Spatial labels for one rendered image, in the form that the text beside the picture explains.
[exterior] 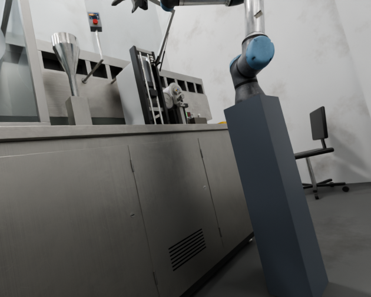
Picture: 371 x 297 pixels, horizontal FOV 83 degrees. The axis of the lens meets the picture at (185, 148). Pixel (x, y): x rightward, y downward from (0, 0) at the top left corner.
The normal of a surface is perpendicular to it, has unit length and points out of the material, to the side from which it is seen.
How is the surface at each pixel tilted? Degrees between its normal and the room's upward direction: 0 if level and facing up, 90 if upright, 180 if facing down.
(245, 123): 90
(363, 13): 90
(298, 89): 90
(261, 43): 97
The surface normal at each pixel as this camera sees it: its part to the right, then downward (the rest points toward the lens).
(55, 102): 0.70, -0.22
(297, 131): -0.73, 0.11
